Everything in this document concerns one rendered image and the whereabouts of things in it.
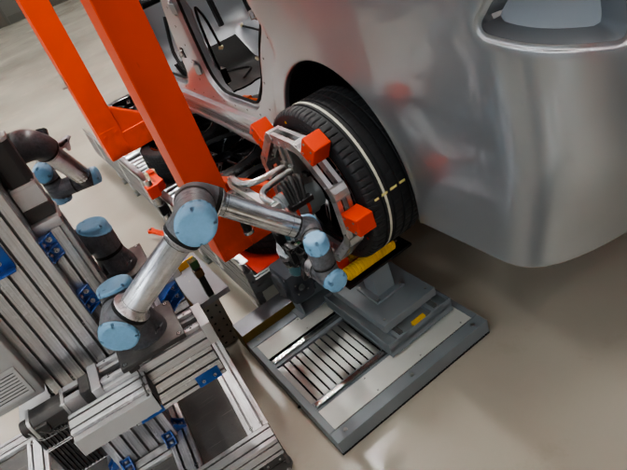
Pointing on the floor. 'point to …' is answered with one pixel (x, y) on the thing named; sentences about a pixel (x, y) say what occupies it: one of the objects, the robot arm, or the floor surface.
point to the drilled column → (221, 323)
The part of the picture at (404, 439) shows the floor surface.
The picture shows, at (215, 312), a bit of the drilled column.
